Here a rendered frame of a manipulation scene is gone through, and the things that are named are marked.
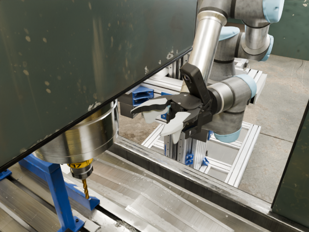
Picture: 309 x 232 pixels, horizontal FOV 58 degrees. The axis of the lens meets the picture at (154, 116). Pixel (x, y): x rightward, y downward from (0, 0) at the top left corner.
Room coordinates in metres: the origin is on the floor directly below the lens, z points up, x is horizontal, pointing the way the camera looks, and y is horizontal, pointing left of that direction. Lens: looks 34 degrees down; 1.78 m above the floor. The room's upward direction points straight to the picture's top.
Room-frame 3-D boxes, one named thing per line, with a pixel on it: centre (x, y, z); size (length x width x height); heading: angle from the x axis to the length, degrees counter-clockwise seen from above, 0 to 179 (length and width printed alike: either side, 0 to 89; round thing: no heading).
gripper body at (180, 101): (0.58, -0.09, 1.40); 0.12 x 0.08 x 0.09; 128
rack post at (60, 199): (0.59, 0.30, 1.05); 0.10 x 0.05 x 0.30; 146
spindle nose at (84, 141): (0.40, 0.14, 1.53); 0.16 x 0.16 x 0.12
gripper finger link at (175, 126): (0.48, -0.04, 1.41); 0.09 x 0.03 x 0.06; 152
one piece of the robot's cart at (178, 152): (1.48, -0.15, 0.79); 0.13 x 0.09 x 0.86; 61
